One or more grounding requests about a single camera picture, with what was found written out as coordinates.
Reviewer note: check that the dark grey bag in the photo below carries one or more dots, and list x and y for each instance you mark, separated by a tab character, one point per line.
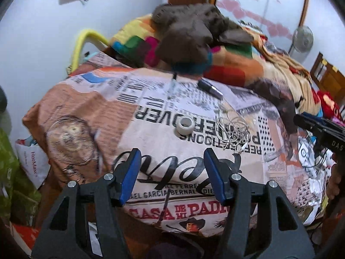
2	99

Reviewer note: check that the printed blanket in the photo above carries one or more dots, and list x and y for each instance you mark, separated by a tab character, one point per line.
113	129

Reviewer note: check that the colourful checked quilt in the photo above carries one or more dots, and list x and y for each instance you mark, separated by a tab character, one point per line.
129	43

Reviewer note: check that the yellow foam tube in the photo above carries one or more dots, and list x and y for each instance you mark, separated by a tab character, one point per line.
76	43

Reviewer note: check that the black clear pen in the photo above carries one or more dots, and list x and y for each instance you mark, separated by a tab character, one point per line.
172	86

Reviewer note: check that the white plastic shopping bag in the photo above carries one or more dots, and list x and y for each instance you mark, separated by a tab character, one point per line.
32	162

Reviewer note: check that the pink heart stickers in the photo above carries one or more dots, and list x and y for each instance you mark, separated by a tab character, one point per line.
231	6

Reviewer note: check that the red plush toy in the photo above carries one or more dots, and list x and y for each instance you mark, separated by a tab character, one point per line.
330	105

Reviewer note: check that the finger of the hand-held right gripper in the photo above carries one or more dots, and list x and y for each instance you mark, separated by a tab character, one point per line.
327	121
307	125

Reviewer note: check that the black marker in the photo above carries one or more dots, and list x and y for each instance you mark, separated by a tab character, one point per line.
209	87

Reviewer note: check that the red paper bag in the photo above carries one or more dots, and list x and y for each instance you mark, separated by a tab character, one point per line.
25	234

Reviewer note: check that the standing fan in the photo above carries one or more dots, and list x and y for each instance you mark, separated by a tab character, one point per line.
302	38

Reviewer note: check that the person's left leg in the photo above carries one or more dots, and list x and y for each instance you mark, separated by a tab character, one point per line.
167	251

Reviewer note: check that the person's right hand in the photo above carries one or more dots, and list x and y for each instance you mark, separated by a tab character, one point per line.
333	188

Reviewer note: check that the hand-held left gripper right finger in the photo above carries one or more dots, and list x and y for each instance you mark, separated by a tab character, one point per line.
215	178

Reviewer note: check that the olive padded jacket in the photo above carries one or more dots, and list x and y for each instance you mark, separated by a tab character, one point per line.
188	35

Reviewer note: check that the tan fleece blanket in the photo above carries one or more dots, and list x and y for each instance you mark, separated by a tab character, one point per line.
291	72

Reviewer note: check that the white tape roll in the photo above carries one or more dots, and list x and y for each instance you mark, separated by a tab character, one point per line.
178	129

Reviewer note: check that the teal cloth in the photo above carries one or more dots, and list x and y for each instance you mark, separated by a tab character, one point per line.
86	57

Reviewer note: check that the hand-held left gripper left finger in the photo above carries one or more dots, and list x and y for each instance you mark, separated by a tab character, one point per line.
129	178

